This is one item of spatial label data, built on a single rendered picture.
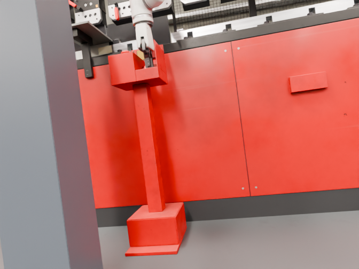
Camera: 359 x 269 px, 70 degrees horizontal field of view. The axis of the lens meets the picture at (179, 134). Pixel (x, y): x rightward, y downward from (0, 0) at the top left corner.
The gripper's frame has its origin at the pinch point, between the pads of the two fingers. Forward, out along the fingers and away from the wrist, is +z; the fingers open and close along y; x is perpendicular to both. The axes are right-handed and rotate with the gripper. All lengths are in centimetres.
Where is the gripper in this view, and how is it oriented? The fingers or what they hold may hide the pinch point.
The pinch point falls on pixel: (149, 63)
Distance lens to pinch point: 111.3
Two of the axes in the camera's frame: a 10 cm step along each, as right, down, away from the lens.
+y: -1.6, 1.1, -9.8
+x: 9.8, -1.2, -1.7
